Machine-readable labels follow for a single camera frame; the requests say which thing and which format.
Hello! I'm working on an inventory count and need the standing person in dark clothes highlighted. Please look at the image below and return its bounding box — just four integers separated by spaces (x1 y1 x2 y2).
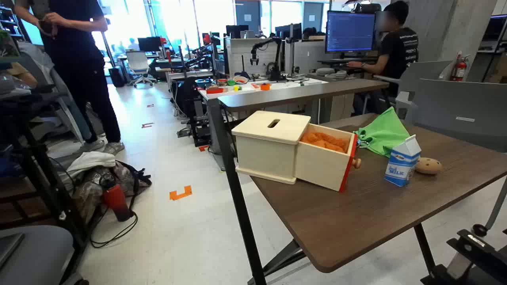
12 0 126 155

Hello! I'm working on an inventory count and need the white back panel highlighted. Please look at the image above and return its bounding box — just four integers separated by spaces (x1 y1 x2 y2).
226 36 326 79

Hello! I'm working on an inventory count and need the black mounting platform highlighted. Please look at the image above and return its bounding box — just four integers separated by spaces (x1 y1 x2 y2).
420 228 507 285

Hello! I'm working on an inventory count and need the black desktop monitor pair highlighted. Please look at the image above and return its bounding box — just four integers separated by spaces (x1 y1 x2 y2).
274 22 304 43

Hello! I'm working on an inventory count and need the black equipment rack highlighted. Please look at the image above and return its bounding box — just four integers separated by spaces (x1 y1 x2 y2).
0 89 92 266

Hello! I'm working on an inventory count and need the green cloth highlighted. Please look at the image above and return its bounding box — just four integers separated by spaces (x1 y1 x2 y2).
356 106 412 158

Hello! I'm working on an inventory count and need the white office chair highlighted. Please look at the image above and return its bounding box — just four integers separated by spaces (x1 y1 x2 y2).
125 49 158 89

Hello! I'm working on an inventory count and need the white crumpled cloth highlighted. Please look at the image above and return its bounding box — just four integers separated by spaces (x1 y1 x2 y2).
66 150 117 179

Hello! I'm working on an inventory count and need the dark bag pile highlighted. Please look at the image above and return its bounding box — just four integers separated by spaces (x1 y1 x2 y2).
69 160 153 223

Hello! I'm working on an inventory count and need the grey desk with black legs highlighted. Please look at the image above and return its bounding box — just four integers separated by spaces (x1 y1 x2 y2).
212 78 391 285

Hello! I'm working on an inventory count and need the wooden box with orange drawer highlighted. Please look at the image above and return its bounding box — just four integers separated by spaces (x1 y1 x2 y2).
229 109 363 193

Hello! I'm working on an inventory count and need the blue white milk carton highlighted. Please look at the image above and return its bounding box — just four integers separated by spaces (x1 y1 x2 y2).
383 133 423 188

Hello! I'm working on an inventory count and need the tan dotted foam ball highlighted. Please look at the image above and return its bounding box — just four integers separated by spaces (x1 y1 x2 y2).
413 155 443 177

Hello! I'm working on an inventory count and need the orange floor tape marker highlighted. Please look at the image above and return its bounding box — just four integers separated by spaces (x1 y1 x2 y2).
168 184 193 203

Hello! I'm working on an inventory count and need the white cluttered table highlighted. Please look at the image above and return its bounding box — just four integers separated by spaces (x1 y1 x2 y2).
196 76 329 103

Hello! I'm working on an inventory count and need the grey padded seat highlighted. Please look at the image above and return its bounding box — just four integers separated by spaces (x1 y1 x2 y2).
0 225 76 285

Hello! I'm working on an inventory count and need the blue screen computer monitor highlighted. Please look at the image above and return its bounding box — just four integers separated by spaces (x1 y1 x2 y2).
323 9 375 55

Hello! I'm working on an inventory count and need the black floor cable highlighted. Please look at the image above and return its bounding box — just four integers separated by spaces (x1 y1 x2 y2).
87 211 139 250

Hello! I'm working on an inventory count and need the pale grey chair back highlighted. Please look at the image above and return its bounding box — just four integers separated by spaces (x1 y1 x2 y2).
374 59 454 104

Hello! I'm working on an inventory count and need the seated person in black shirt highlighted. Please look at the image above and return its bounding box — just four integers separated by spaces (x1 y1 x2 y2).
345 0 420 100

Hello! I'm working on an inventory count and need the grey jacket draped chair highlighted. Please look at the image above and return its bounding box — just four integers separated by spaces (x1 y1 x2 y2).
17 41 93 144

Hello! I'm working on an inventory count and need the red cylinder bottle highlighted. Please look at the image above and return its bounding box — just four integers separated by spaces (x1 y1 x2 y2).
101 182 133 222

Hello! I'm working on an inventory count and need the small black monitor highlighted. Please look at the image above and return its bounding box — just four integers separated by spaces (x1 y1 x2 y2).
138 35 164 54

